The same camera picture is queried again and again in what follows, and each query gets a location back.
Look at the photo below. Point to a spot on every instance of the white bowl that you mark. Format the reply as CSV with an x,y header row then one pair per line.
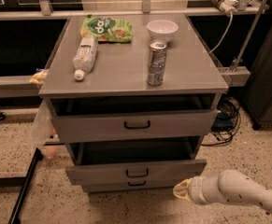
x,y
162,29

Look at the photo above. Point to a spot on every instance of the white power strip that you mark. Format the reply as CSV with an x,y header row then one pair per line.
x,y
225,6

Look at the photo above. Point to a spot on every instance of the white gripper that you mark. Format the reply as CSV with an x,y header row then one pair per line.
x,y
195,189

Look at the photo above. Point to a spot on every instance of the grey drawer cabinet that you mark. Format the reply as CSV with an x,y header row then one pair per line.
x,y
122,69

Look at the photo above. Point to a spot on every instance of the grey drawer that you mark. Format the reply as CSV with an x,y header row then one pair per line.
x,y
131,185
131,117
110,162

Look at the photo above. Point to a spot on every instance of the black floor bar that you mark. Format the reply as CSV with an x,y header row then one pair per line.
x,y
15,216

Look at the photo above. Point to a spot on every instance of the silver drink can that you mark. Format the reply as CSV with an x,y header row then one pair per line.
x,y
157,61

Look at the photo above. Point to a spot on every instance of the clear plastic water bottle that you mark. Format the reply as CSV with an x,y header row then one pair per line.
x,y
85,56

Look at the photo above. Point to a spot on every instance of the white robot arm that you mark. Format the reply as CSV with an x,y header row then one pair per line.
x,y
229,187

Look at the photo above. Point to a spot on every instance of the grey bottom drawer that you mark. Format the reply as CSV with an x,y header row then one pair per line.
x,y
131,185

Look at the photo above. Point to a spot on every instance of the grey top drawer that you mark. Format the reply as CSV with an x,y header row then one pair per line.
x,y
131,117

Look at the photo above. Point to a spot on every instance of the clear plastic bag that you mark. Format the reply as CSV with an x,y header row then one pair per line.
x,y
43,135

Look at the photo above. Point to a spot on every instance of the green snack bag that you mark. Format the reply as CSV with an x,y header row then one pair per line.
x,y
107,29

